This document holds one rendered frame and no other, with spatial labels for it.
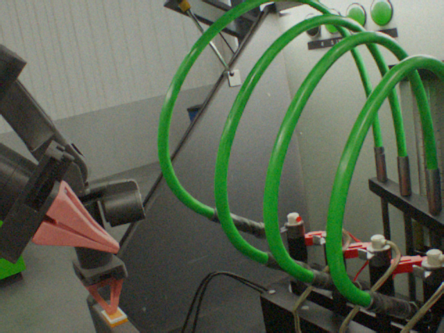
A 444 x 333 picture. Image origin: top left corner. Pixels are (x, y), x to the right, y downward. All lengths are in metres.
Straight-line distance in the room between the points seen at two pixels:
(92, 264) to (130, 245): 0.16
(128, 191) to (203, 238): 0.28
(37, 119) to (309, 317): 0.49
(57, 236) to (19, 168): 0.06
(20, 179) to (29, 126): 0.36
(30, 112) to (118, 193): 0.19
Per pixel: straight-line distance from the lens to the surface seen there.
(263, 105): 1.03
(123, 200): 0.75
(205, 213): 0.61
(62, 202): 0.39
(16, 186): 0.40
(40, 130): 0.75
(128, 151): 7.36
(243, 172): 1.01
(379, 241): 0.58
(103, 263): 0.78
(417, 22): 0.82
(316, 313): 0.69
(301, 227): 0.69
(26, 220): 0.40
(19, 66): 0.40
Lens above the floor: 1.34
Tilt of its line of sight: 12 degrees down
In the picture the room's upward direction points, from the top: 11 degrees counter-clockwise
